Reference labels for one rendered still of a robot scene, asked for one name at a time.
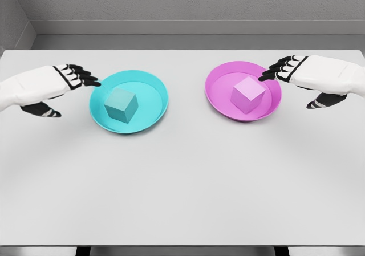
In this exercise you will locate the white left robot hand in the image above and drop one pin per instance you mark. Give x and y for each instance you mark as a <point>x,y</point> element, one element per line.
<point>37,85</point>

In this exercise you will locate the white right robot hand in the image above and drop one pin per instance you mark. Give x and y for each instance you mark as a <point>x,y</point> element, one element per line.
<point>325,73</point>

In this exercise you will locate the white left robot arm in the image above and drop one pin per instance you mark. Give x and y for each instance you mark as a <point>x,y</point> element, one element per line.
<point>5,95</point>

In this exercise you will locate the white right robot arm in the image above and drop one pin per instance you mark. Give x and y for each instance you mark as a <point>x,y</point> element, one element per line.
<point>360,80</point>

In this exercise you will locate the pink block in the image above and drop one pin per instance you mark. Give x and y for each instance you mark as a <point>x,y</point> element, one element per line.
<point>246,95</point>

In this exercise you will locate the cyan block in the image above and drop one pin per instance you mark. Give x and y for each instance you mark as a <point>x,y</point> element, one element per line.
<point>121,106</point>

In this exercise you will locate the magenta plate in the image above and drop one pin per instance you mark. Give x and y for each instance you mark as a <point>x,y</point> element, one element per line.
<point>218,95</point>

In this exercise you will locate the cyan plate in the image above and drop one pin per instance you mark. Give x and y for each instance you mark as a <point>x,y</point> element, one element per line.
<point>149,99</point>

